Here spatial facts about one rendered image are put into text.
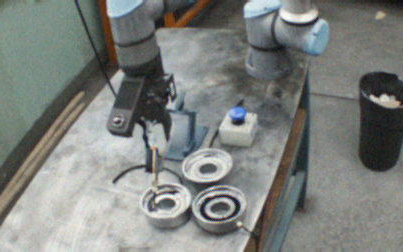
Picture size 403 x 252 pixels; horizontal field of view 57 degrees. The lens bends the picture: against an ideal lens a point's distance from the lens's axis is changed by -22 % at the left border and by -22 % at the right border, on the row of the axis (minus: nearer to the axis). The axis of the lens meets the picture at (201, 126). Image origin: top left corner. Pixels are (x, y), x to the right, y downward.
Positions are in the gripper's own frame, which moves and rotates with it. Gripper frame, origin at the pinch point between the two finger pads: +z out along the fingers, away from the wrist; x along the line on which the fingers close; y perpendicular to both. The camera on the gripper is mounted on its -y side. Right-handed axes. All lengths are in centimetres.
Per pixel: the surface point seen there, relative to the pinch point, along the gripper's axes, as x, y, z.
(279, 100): -15.6, 39.8, 13.3
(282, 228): -16, 41, 69
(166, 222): -3.6, -8.6, 10.2
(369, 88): -48, 125, 59
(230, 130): -8.2, 19.8, 8.7
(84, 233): 14.6, -16.0, 12.9
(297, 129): -17, 60, 38
